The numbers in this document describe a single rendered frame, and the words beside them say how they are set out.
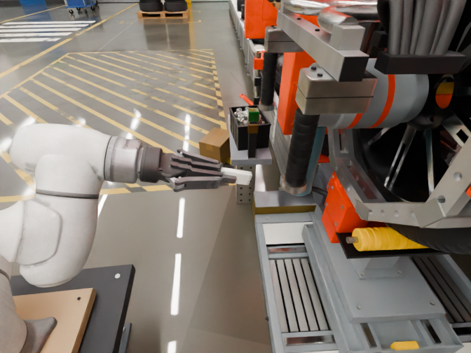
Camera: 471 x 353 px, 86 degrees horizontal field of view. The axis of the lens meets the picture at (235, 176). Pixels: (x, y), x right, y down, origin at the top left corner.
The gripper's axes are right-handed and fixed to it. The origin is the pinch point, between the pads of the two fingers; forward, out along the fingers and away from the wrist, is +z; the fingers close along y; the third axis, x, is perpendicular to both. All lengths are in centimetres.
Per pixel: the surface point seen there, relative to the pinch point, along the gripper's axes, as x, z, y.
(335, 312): 41, 45, -12
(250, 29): -5, 47, 237
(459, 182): -20.6, 24.1, -21.5
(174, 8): 61, -46, 823
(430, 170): -14.6, 38.0, -7.7
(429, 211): -13.9, 25.8, -20.7
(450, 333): 34, 79, -22
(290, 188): -8.8, 5.7, -12.9
